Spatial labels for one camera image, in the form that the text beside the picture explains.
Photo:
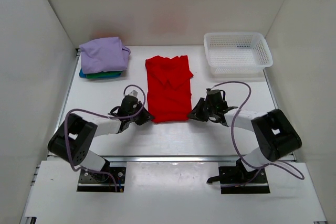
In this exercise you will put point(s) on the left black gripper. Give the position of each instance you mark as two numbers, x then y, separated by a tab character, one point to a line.
145	118

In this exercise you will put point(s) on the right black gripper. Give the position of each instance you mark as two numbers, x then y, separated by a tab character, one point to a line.
196	114

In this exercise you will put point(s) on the red t-shirt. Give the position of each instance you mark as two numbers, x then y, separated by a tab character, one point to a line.
169	88

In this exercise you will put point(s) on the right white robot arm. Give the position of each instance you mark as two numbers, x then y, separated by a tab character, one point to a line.
275	135

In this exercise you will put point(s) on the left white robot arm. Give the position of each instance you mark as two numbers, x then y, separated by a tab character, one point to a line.
73	139

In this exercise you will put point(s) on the folded green t-shirt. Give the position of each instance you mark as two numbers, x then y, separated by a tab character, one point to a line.
104	75

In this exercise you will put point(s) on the white plastic basket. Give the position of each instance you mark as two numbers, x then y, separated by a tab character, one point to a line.
235	53

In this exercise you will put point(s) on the folded lilac t-shirt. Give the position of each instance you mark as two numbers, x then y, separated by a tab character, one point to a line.
104	55

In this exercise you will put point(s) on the folded blue t-shirt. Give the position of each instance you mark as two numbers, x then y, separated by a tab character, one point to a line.
82	75

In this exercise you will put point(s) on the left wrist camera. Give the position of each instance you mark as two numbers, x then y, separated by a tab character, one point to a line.
133	93

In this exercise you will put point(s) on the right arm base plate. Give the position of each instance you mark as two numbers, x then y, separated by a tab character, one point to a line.
233	181

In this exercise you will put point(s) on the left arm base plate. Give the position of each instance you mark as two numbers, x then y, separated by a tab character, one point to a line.
90	182

